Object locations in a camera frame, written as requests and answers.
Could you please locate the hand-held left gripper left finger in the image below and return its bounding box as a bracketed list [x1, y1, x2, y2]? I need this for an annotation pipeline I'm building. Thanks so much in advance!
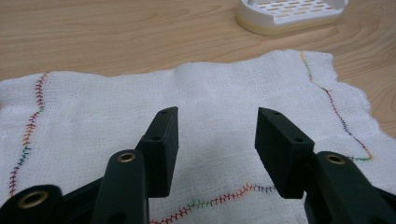
[134, 105, 180, 199]

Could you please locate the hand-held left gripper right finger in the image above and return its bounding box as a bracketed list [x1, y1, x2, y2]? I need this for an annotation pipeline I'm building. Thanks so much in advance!
[254, 106, 316, 200]

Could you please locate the white cloth with coloured stitching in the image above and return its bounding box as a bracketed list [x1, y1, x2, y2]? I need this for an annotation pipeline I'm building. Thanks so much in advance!
[0, 49, 396, 224]

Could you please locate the white slotted soap dish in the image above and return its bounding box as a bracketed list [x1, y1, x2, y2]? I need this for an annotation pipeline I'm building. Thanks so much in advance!
[234, 0, 349, 36]

